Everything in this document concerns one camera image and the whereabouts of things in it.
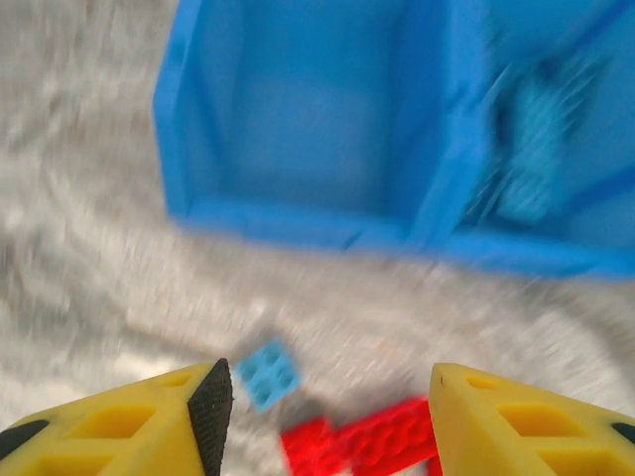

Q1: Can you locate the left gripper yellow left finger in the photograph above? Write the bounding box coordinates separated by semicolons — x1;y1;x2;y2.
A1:
0;357;234;476

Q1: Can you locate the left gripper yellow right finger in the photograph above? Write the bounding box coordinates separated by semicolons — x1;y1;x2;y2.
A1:
429;362;635;476

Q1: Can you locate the small blue lego brick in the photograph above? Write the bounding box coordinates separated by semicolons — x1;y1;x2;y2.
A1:
235;339;304;416

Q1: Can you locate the small red lego brick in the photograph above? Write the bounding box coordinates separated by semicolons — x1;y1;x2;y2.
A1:
280;418;351;476

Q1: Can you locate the shiny blue lego brick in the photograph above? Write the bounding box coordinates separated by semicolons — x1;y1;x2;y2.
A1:
488;68;581;224

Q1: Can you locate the blue two-compartment plastic bin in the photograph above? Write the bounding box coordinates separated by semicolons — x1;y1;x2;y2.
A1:
151;0;635;282

